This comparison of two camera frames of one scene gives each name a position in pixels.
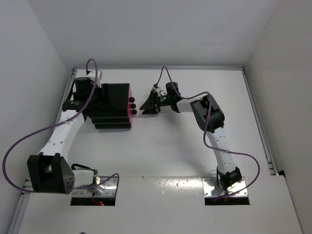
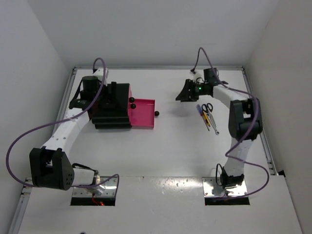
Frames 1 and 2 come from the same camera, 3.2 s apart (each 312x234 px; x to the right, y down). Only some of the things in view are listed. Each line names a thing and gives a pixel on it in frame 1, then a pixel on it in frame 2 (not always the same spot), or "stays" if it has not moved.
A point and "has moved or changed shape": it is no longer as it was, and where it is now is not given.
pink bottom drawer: x=130 y=112 has moved or changed shape
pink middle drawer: x=131 y=106 stays
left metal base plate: x=107 y=189 stays
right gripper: x=151 y=103 -> x=187 y=94
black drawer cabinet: x=109 y=109 stays
